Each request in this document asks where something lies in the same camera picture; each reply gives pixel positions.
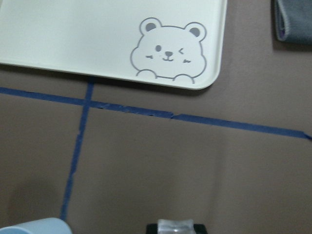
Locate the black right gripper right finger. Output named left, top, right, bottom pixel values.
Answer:
left=194, top=224, right=207, bottom=234

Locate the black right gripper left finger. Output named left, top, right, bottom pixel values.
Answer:
left=146, top=223, right=158, bottom=234

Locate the light blue plastic cup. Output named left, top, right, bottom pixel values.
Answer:
left=0, top=217, right=72, bottom=234

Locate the cream bear serving tray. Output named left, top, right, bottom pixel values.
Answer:
left=0, top=0, right=227, bottom=90

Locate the grey folded cloth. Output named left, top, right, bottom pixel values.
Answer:
left=273, top=0, right=312, bottom=45

